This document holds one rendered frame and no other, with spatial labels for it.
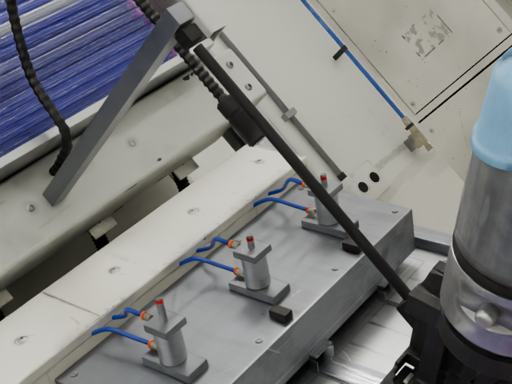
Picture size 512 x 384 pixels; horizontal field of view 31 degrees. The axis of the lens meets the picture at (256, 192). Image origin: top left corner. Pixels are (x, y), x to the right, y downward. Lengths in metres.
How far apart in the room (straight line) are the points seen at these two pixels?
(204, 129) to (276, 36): 2.33
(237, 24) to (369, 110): 0.56
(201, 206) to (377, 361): 0.23
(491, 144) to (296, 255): 0.44
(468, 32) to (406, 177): 1.59
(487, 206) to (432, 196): 2.88
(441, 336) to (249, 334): 0.28
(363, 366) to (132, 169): 0.29
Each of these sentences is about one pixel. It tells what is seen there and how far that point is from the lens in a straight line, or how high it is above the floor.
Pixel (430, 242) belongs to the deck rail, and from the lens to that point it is 0.94.
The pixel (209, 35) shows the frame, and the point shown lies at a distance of 1.00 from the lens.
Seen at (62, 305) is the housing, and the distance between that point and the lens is 0.82.
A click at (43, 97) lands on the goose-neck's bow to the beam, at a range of 0.85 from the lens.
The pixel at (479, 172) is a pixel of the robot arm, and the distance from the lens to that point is 0.44.
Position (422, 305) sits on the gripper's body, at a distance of 0.52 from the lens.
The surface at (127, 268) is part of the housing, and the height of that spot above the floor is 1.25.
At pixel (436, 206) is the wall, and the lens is 3.31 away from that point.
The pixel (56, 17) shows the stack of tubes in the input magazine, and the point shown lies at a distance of 0.94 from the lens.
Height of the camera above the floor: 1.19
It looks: 3 degrees up
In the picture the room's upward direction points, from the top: 40 degrees counter-clockwise
